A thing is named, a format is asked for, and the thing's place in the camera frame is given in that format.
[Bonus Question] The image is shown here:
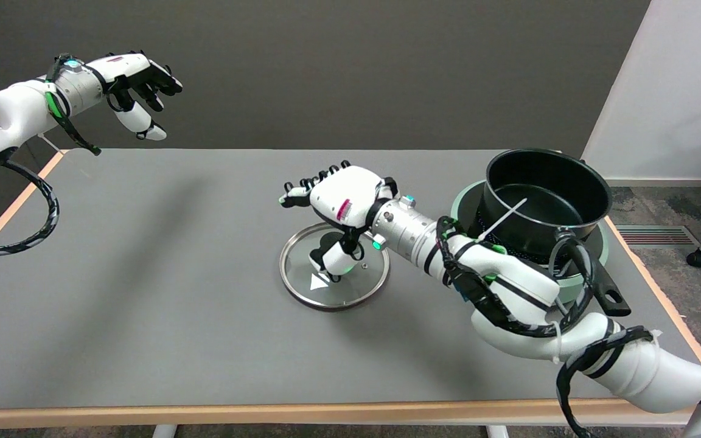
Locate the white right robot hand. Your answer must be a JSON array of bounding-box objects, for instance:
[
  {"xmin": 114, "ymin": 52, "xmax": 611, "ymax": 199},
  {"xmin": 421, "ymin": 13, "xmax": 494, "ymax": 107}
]
[{"xmin": 277, "ymin": 160, "xmax": 400, "ymax": 282}]

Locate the mint green induction cooker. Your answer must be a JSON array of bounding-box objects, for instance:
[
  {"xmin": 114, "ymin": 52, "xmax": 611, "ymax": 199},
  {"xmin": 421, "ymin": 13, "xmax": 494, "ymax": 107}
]
[{"xmin": 450, "ymin": 181, "xmax": 610, "ymax": 288}]

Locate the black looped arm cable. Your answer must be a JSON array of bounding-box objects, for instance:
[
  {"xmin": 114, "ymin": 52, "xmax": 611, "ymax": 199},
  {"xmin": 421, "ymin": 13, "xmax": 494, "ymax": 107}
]
[
  {"xmin": 436, "ymin": 216, "xmax": 658, "ymax": 438},
  {"xmin": 0, "ymin": 159, "xmax": 60, "ymax": 256}
]

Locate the green black left wrist cable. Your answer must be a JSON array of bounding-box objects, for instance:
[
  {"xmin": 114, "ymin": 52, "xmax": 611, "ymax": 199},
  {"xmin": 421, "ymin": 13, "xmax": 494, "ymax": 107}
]
[{"xmin": 45, "ymin": 54, "xmax": 102, "ymax": 156}]

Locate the floor vent grille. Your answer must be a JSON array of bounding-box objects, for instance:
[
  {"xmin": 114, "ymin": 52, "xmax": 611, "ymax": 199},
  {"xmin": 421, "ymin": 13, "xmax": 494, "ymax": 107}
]
[{"xmin": 615, "ymin": 225, "xmax": 701, "ymax": 247}]

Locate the grey table mat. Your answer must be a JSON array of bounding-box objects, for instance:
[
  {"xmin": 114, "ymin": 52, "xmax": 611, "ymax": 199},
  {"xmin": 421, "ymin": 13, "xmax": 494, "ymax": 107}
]
[{"xmin": 0, "ymin": 149, "xmax": 701, "ymax": 411}]

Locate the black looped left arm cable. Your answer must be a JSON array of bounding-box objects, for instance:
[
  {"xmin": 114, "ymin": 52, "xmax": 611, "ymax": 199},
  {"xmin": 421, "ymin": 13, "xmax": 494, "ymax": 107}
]
[{"xmin": 0, "ymin": 159, "xmax": 60, "ymax": 256}]

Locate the black pot with handle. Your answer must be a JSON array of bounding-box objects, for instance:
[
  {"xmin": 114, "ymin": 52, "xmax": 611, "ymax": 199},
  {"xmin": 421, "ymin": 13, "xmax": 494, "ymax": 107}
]
[{"xmin": 483, "ymin": 148, "xmax": 632, "ymax": 317}]

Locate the glass pot lid black knob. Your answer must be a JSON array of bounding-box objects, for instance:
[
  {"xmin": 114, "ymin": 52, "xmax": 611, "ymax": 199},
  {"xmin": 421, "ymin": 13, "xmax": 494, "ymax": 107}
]
[{"xmin": 279, "ymin": 222, "xmax": 391, "ymax": 311}]

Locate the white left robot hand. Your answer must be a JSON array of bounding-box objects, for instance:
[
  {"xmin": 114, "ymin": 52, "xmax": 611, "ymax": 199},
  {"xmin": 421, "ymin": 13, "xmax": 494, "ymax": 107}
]
[{"xmin": 89, "ymin": 50, "xmax": 184, "ymax": 142}]

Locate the black looped right arm cable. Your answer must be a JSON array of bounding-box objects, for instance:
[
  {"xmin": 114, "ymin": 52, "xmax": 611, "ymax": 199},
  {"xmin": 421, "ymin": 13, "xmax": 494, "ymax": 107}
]
[{"xmin": 436, "ymin": 216, "xmax": 658, "ymax": 438}]

